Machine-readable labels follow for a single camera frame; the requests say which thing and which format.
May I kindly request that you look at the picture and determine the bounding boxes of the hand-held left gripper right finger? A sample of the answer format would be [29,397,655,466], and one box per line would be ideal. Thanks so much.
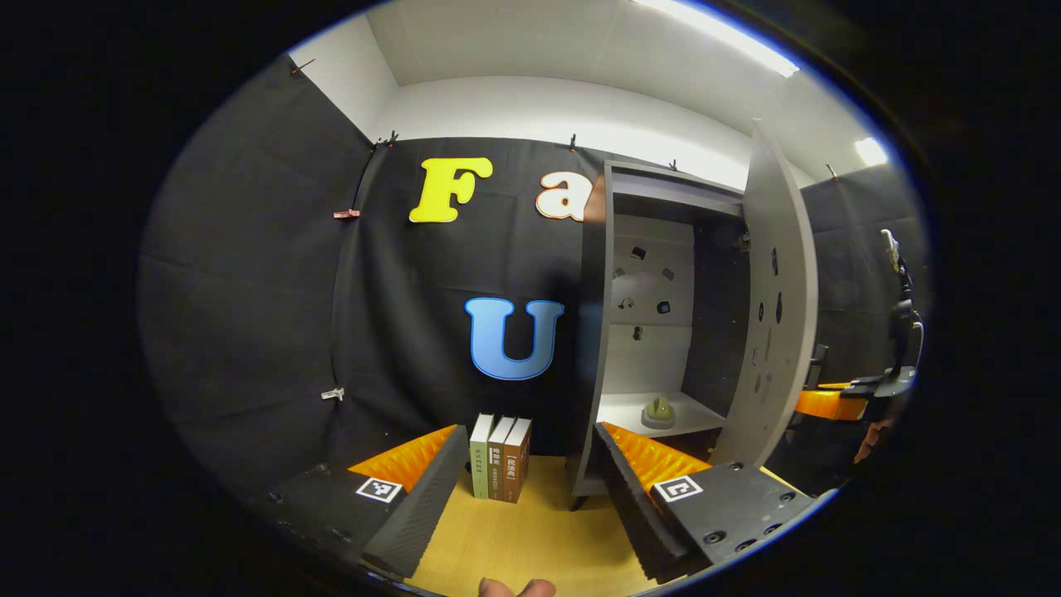
[593,421,838,585]

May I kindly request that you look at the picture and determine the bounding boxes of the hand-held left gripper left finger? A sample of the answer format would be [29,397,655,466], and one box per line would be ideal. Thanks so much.
[249,425,471,581]

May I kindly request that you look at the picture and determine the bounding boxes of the white cabinet shelf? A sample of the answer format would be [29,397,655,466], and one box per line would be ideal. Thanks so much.
[597,390,726,438]

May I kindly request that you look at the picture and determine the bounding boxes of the dark grey cabinet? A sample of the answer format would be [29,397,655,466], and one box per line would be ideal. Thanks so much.
[568,160,747,511]

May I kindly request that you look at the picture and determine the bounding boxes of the green spine book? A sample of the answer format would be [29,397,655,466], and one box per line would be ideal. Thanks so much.
[469,413,497,500]

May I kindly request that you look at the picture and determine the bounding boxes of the dark brown book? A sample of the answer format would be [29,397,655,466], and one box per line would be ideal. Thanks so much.
[487,416,516,502]

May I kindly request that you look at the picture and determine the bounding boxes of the reddish brown book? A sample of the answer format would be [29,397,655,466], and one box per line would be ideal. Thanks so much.
[501,418,533,504]

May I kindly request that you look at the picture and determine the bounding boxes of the black backdrop cloth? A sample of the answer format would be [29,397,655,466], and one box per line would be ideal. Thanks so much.
[137,54,929,498]

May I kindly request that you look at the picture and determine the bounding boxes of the long ceiling strip light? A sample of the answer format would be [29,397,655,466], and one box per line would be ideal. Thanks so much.
[634,0,801,78]

